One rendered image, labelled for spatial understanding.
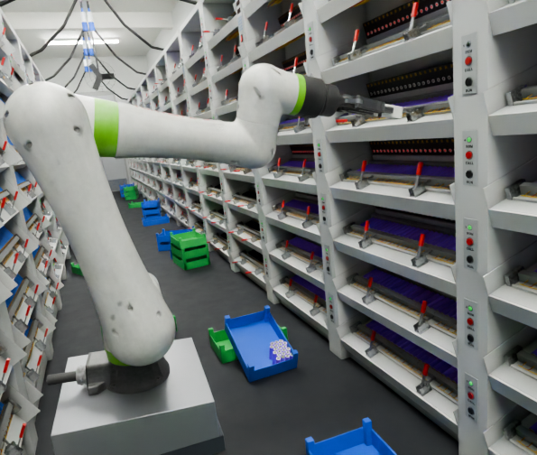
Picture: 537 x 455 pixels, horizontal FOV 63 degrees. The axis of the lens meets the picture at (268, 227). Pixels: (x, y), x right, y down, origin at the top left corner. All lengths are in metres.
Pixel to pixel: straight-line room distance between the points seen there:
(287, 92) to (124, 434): 0.79
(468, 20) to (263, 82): 0.45
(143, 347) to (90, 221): 0.24
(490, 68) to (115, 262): 0.83
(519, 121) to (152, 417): 0.94
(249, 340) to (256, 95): 1.17
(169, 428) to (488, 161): 0.88
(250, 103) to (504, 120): 0.53
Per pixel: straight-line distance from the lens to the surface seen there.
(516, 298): 1.11
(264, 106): 1.00
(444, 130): 1.16
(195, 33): 3.71
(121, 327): 0.83
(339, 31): 1.69
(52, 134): 0.76
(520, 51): 1.14
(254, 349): 1.86
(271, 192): 2.29
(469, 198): 1.11
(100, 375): 1.09
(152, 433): 1.02
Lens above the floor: 0.90
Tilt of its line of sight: 12 degrees down
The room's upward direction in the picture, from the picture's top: 6 degrees counter-clockwise
